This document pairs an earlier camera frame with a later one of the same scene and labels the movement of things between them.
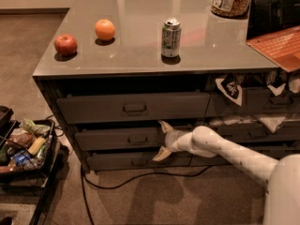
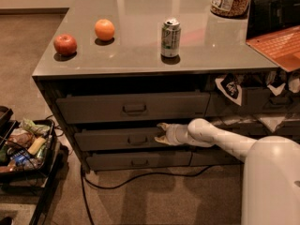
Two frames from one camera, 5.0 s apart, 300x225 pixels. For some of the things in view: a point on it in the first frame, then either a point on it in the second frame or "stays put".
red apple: x=66 y=45 stays put
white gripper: x=172 y=139 to x=172 y=134
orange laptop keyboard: x=280 y=46 stays put
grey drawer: x=133 y=160 stays put
